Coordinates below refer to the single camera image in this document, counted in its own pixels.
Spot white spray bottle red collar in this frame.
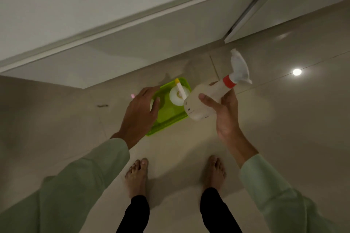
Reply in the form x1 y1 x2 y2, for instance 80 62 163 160
183 48 253 121

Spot person's foot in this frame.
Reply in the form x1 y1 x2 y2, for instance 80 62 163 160
203 155 227 192
125 158 149 201

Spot person's right hand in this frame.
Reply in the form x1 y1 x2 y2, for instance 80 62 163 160
198 88 244 144

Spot person's right forearm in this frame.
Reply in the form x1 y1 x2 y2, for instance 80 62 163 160
227 131 350 233

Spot person's left hand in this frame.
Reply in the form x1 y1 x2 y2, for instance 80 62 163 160
111 86 162 149

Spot person's leg black trousers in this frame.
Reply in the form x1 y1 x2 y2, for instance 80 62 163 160
200 187 243 233
116 195 150 233

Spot white tube yellow cap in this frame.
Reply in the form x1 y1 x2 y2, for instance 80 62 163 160
175 78 187 100

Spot person's left leg black trousers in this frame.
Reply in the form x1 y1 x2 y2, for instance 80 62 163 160
116 195 150 233

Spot person's left forearm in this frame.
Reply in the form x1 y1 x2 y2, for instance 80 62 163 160
0 132 131 233

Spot person's right foot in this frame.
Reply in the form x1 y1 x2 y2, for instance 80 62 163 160
203 155 227 192

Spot green plastic tray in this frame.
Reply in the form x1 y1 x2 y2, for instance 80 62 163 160
145 77 193 137

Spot white cabinet drawer front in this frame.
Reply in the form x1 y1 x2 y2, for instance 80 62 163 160
0 0 274 73

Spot white tape roll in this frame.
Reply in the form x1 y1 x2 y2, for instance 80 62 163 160
169 87 190 106

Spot wide white cabinet door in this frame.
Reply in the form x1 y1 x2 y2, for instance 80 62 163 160
0 0 272 89

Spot person's right leg black trousers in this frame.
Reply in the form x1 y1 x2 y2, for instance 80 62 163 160
200 187 243 233

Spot person's left foot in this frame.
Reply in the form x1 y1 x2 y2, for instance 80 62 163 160
125 158 149 201

